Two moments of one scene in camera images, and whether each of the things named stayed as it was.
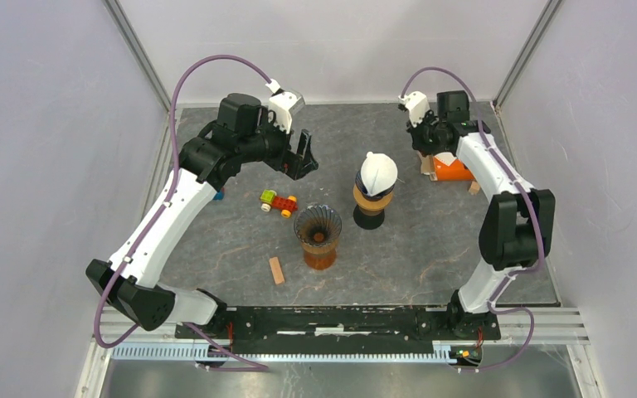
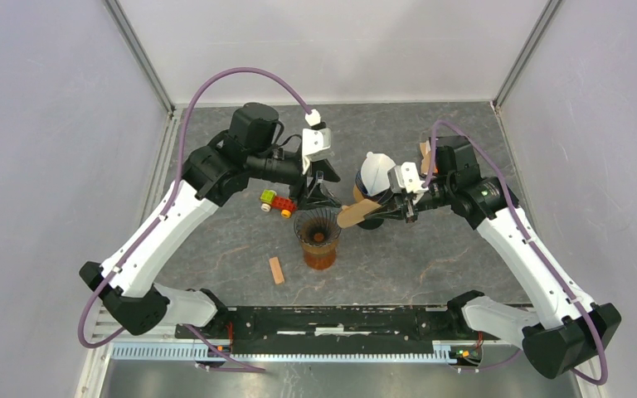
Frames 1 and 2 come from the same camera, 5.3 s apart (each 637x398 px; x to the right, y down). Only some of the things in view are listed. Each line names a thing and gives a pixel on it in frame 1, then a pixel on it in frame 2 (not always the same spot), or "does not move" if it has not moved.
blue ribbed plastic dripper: x=366 y=193 does not move
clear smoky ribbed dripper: x=318 y=225 does not move
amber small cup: x=319 y=261 does not move
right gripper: x=415 y=131 to x=397 y=209
